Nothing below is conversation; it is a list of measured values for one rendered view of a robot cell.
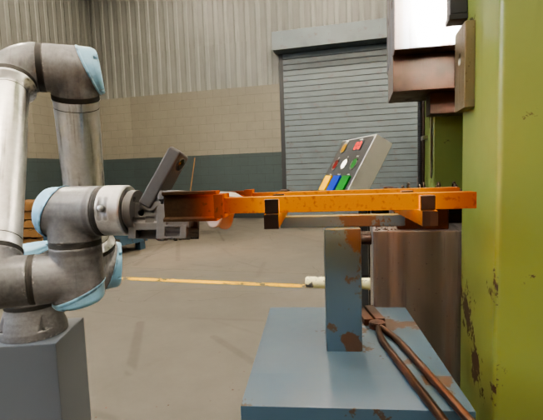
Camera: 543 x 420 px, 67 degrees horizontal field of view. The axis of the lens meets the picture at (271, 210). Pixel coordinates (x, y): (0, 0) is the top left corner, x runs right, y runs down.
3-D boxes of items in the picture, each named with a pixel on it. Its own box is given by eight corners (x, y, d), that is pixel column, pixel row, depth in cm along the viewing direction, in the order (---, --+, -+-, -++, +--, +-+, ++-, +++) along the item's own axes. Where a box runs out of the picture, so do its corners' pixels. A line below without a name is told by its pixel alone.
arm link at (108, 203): (121, 188, 79) (92, 181, 70) (145, 188, 79) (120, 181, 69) (119, 236, 79) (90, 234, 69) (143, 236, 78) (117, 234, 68)
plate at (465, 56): (464, 107, 84) (465, 20, 82) (454, 112, 93) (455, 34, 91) (475, 107, 84) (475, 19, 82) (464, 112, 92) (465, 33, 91)
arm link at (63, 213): (62, 235, 81) (58, 184, 80) (122, 235, 80) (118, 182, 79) (28, 244, 72) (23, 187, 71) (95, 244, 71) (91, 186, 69)
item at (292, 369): (241, 420, 55) (240, 405, 55) (271, 315, 95) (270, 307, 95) (475, 427, 52) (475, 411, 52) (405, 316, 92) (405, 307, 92)
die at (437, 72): (392, 92, 111) (392, 55, 110) (388, 103, 131) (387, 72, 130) (570, 79, 102) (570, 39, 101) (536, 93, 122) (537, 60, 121)
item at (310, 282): (305, 290, 165) (304, 277, 164) (306, 286, 170) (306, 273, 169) (421, 293, 155) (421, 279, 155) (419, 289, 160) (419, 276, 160)
